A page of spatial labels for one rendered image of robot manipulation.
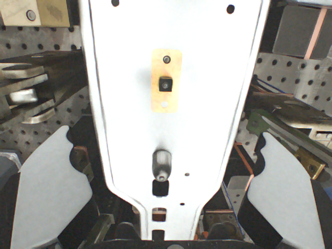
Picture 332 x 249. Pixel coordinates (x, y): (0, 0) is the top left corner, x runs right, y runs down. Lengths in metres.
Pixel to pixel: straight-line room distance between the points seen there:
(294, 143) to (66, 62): 0.30
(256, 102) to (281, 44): 0.10
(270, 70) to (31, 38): 0.72
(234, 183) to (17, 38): 0.69
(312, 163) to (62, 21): 0.30
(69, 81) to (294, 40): 0.31
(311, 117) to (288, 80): 0.38
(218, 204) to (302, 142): 0.39
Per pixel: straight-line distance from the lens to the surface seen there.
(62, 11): 0.22
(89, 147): 0.39
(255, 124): 0.28
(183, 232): 0.48
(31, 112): 0.21
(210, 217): 0.54
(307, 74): 0.71
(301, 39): 0.31
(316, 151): 0.23
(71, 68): 0.27
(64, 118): 0.68
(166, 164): 0.26
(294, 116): 0.28
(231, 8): 0.55
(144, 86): 0.23
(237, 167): 0.38
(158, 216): 0.60
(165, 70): 0.22
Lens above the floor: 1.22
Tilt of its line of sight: 61 degrees down
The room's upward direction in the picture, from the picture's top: 178 degrees clockwise
